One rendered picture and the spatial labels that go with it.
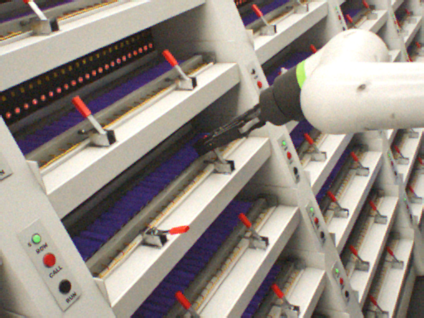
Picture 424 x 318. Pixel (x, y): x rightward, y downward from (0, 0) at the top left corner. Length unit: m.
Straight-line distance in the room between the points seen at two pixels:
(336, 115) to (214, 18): 0.52
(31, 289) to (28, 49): 0.33
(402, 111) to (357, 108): 0.06
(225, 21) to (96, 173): 0.54
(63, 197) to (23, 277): 0.13
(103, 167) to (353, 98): 0.38
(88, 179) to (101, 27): 0.26
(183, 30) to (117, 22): 0.33
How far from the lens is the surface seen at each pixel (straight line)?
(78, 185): 0.76
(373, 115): 0.72
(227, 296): 1.03
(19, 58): 0.76
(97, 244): 0.89
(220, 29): 1.17
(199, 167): 1.07
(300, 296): 1.28
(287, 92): 0.89
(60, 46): 0.81
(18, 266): 0.69
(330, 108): 0.72
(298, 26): 1.54
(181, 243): 0.90
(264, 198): 1.27
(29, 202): 0.71
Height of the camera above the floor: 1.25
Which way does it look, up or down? 15 degrees down
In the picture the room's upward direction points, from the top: 25 degrees counter-clockwise
